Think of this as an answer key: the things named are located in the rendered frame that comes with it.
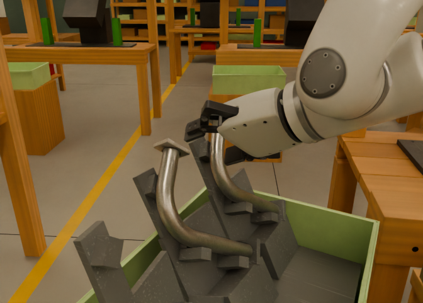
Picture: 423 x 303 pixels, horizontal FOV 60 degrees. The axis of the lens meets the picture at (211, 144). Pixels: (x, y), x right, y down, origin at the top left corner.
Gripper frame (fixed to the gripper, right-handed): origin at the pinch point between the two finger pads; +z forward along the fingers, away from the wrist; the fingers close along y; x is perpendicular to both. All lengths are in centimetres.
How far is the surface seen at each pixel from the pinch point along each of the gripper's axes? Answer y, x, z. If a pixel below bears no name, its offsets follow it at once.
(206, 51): -344, -511, 417
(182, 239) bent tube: -5.2, 13.0, 9.7
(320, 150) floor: -252, -147, 115
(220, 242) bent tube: -13.8, 11.4, 8.9
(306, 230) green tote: -42.5, 1.1, 8.1
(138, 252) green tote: -6.6, 13.8, 23.6
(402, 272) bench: -73, 5, -3
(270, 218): -30.1, 1.7, 9.8
